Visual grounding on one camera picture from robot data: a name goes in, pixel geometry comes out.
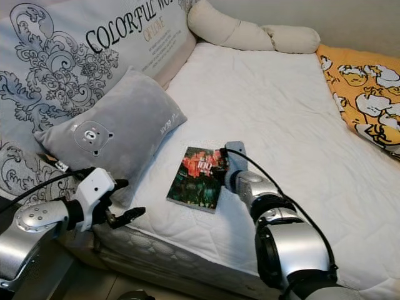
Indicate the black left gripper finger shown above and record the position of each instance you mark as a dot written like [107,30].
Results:
[130,216]
[121,184]

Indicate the colourful cover paperback book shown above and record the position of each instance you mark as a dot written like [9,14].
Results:
[197,181]

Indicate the grey bear pillow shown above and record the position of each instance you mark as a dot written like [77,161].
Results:
[125,125]

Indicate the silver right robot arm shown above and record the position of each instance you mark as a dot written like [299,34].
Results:
[300,250]

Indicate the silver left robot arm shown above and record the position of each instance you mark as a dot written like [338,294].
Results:
[37,219]

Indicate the grey quilted mattress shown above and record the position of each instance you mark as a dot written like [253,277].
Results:
[175,259]

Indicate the white quilted mattress topper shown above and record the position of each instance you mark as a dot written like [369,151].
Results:
[275,106]

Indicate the beige bolster pillow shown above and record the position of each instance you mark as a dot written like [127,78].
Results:
[237,31]

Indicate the grey ornament print blanket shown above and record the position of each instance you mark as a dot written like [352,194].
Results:
[50,56]

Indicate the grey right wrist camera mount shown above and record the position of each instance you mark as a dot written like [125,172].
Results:
[236,159]

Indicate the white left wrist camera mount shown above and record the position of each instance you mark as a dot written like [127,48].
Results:
[97,186]

